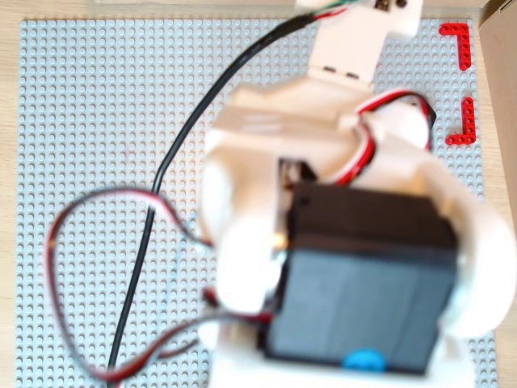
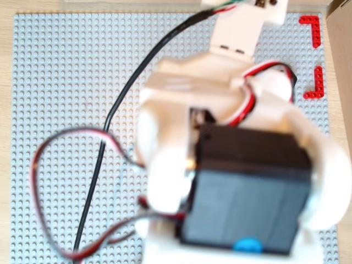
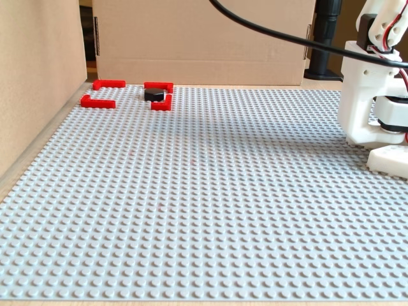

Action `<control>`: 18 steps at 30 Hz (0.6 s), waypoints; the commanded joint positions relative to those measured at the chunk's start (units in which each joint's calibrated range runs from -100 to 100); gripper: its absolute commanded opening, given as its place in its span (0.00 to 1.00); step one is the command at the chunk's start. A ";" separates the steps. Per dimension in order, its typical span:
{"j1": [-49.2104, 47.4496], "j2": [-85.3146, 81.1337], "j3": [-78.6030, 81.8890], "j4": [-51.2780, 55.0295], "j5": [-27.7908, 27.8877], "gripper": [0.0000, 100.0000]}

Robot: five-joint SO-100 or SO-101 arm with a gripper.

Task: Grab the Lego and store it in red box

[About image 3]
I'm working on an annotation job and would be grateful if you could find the red white servo wire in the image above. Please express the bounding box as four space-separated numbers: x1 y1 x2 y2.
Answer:
366 11 408 145

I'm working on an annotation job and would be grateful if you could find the plain cardboard panel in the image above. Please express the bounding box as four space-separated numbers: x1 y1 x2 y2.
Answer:
0 0 89 179

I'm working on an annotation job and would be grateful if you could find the red L-shaped Lego bracket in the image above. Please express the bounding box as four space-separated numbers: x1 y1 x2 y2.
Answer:
150 93 173 112
143 81 175 94
80 94 117 110
92 79 127 91

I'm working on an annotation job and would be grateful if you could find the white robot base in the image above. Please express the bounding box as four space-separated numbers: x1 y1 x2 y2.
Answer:
365 144 408 179

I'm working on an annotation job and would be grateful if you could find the dark brown background furniture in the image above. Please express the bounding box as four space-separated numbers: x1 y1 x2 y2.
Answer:
78 4 98 80

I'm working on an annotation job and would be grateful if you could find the large cardboard box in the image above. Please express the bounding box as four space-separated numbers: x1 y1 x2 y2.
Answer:
92 0 317 87

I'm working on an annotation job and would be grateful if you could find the black camera cable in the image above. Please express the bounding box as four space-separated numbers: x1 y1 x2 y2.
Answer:
208 0 408 69

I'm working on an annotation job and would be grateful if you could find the black hexagonal Lego piece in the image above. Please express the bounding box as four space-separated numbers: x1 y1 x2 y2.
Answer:
143 88 168 103

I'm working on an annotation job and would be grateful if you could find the black monitor stand pole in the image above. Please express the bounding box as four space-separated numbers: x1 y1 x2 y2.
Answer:
303 0 346 81

